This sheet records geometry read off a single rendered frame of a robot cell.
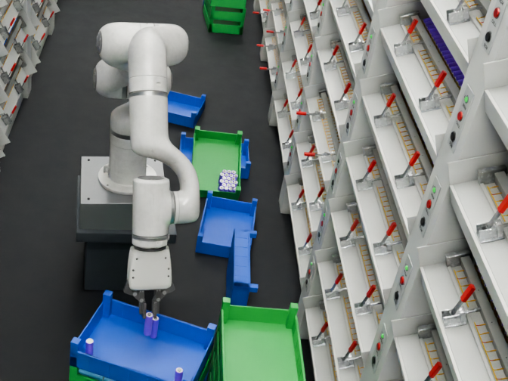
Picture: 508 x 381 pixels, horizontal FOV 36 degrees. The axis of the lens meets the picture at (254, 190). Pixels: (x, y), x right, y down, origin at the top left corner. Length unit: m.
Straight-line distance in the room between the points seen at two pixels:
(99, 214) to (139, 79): 0.78
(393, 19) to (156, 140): 0.69
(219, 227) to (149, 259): 1.25
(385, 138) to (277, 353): 0.61
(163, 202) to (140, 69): 0.31
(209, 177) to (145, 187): 1.51
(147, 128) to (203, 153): 1.55
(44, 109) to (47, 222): 0.83
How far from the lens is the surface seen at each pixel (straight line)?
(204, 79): 4.12
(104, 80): 2.35
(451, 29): 1.61
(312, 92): 2.93
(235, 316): 2.12
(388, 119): 2.02
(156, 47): 1.86
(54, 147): 3.46
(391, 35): 2.04
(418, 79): 1.82
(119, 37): 2.01
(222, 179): 3.21
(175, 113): 3.67
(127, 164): 2.52
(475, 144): 1.45
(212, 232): 3.05
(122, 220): 2.55
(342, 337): 2.24
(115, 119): 2.46
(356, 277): 2.14
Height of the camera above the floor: 1.88
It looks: 34 degrees down
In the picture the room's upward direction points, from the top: 11 degrees clockwise
